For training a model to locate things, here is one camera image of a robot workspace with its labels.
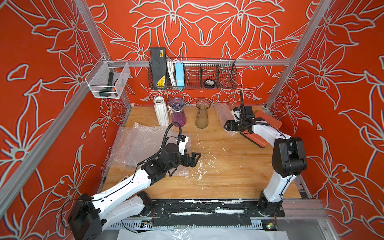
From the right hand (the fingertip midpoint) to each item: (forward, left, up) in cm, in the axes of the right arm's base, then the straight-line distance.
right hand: (226, 124), depth 95 cm
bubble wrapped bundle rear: (+11, -1, -2) cm, 12 cm away
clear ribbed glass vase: (+8, +16, -1) cm, 18 cm away
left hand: (-23, +21, +7) cm, 32 cm away
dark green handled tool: (+3, +69, +24) cm, 74 cm away
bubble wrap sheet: (-9, +57, -7) cm, 58 cm away
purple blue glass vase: (+12, +32, +8) cm, 35 cm away
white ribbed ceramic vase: (+6, +42, +7) cm, 43 cm away
